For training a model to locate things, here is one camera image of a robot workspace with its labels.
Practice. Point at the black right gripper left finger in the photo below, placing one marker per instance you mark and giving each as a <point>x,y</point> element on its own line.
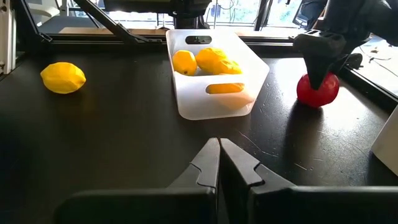
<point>140,208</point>

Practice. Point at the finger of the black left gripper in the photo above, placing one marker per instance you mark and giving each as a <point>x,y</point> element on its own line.
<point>317,71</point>
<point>348,60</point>

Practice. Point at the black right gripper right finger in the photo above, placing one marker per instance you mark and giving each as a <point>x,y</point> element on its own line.
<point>311,208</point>

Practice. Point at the red toy tomato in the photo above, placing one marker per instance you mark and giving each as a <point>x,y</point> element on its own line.
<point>323,96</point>

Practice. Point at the cream plastic basket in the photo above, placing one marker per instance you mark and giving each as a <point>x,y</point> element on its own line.
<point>388,146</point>

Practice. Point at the frosted translucent plastic basket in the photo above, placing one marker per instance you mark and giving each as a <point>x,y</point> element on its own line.
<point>192,102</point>

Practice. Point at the aluminium frame post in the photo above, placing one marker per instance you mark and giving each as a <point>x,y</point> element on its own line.
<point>6,37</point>

